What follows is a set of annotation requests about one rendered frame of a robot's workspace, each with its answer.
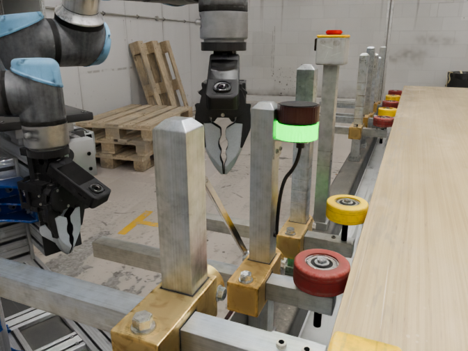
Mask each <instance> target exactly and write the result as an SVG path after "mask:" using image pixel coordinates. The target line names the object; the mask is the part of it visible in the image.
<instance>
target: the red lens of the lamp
mask: <svg viewBox="0 0 468 351"><path fill-rule="evenodd" d="M319 114H320V105H319V104H318V106H317V107H307V108H296V107H295V108H294V107H284V106H281V105H279V103H278V104H277V107H276V120H277V121H279V122H281V123H289V124H311V123H317V122H318V121H319Z"/></svg>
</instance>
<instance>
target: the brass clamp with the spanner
mask: <svg viewBox="0 0 468 351"><path fill-rule="evenodd" d="M285 268H286V261H285V260H284V258H283V254H282V253H281V251H280V250H279V249H277V248H276V254H275V256H274V257H273V259H272V260H271V262H270V263H269V264H268V263H262V262H258V261H254V260H249V255H248V256H247V257H246V258H245V259H244V261H243V262H242V263H241V265H240V266H239V267H238V268H237V269H236V271H235V272H234V274H233V275H232V276H231V278H230V279H229V280H228V281H227V309H228V310H229V311H234V312H238V313H242V314H245V315H250V316H253V317H256V318H257V317H258V316H259V314H260V312H261V311H262V309H263V307H264V305H265V304H266V302H267V299H266V282H267V280H268V279H269V277H270V276H271V274H272V273H274V274H280V275H281V269H283V270H284V269H285ZM245 270H247V271H250V272H251V277H252V278H253V281H252V282H251V283H249V284H243V283H240V282H239V278H240V274H241V272H242V271H245Z"/></svg>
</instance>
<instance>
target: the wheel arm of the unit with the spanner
mask: <svg viewBox="0 0 468 351"><path fill-rule="evenodd" d="M92 245H93V256H94V257H96V258H101V259H105V260H110V261H113V262H116V263H121V264H124V265H130V266H133V267H138V268H141V269H145V270H150V271H153V272H158V273H161V263H160V251H159V248H157V247H151V246H147V245H144V244H138V243H134V242H128V241H124V240H119V239H116V238H112V237H106V236H102V237H100V238H98V239H97V240H95V241H94V242H92ZM207 262H208V264H209V265H211V266H213V267H214V268H215V269H216V270H217V271H218V272H219V273H220V275H221V277H222V279H223V280H224V287H225V288H226V289H227V281H228V280H229V279H230V278H231V276H232V275H233V274H234V272H235V271H236V269H237V268H238V267H239V265H233V264H229V263H223V262H219V261H216V260H210V259H207ZM266 299H268V300H271V301H274V302H279V303H282V304H287V305H291V306H296V307H299V308H300V309H305V310H308V311H313V312H316V313H318V314H325V315H330V316H332V314H333V312H334V307H335V305H336V296H335V297H316V296H313V295H309V294H307V293H305V292H303V291H301V290H300V289H299V288H298V287H297V286H296V285H295V283H294V281H293V278H292V277H289V276H283V275H280V274H274V273H272V274H271V276H270V277H269V279H268V280H267V282H266Z"/></svg>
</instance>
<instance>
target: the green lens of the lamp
mask: <svg viewBox="0 0 468 351"><path fill-rule="evenodd" d="M318 126H319V122H318V123H317V124H315V125H309V126H291V125H282V124H280V123H278V121H277V122H276V138H277V139H280V140H282V141H290V142H309V141H315V140H317V139H318Z"/></svg>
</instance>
